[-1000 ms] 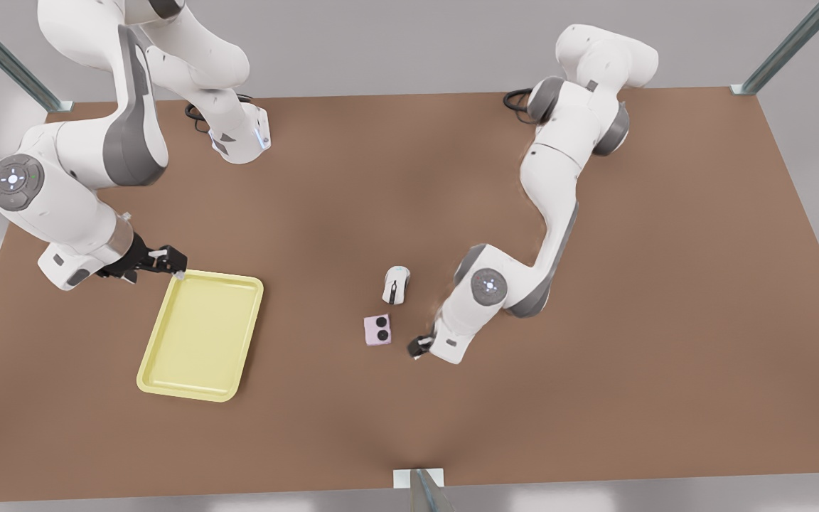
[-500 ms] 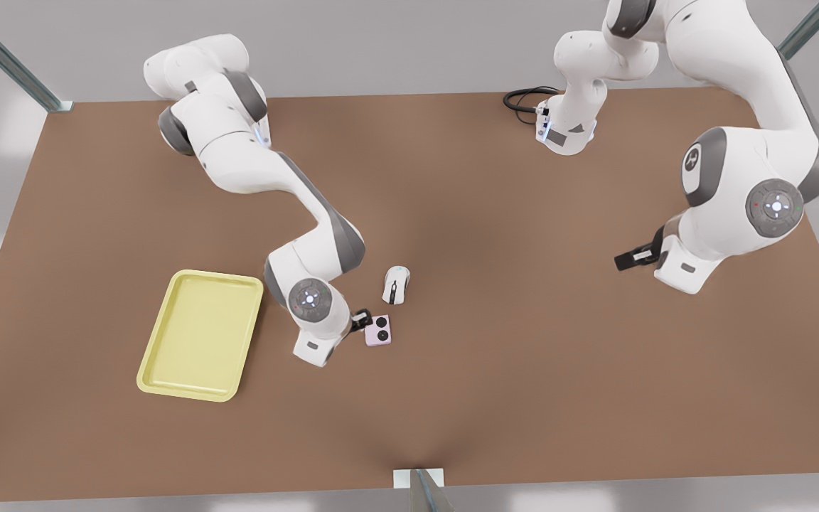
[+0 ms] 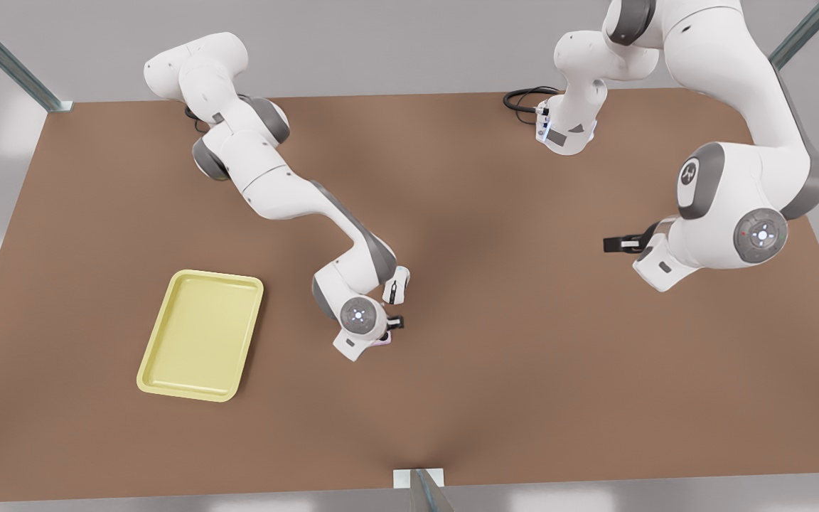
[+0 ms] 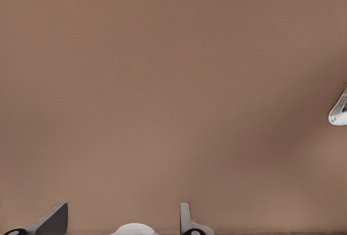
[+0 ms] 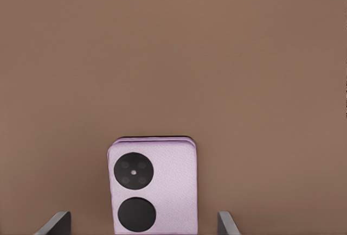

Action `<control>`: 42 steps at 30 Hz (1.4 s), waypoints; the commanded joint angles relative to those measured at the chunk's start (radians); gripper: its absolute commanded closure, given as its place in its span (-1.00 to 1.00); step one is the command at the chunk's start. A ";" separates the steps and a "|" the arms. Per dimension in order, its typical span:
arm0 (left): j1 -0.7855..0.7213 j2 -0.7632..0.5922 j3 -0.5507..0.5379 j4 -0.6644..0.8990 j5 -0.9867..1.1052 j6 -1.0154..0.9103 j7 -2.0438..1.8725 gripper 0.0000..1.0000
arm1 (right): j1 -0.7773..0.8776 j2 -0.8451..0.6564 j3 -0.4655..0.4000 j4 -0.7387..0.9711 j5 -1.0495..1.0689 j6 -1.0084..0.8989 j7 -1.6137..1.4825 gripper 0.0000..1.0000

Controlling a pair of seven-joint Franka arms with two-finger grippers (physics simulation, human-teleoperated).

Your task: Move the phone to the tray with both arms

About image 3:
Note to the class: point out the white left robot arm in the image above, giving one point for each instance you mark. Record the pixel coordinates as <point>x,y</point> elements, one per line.
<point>729,107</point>

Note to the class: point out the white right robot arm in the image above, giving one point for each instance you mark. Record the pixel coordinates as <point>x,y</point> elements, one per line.
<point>274,188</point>

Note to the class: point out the yellow rectangular tray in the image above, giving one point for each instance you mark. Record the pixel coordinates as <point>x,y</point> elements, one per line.
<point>201,336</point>

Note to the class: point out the silver frame post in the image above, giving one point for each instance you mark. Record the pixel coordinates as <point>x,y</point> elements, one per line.
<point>424,491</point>
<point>804,32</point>
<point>8,60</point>

